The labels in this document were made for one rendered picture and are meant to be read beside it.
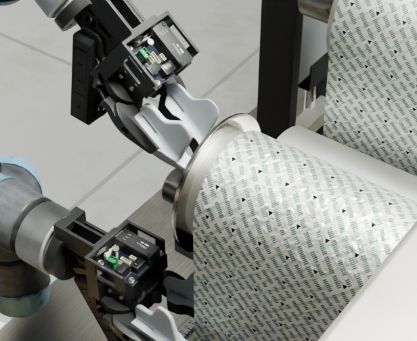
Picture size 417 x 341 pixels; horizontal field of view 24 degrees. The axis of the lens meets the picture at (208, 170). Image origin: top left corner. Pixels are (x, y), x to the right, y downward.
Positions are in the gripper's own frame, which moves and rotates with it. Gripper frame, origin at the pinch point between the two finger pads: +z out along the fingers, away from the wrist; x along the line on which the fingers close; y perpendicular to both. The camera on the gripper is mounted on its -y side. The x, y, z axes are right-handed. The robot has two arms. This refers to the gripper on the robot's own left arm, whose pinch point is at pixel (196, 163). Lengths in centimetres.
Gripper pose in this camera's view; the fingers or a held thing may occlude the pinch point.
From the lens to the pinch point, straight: 101.1
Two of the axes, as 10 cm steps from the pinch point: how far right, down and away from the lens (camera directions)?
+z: 6.2, 7.8, 0.8
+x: 5.9, -5.3, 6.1
